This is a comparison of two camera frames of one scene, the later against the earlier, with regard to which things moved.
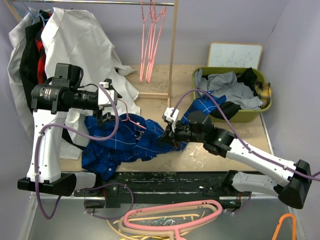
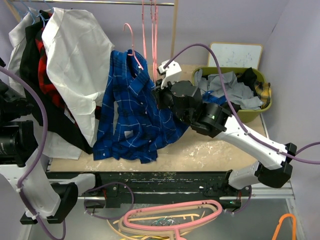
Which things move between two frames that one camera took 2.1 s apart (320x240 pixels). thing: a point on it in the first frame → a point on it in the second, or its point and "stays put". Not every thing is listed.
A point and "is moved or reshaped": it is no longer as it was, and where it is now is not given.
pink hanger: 127,118 → 133,53
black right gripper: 171,133 → 160,93
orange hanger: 294,225 stays put
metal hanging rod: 94,2 stays put
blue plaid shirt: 109,141 is moved or reshaped
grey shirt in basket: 226,84 stays put
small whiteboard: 234,55 stays put
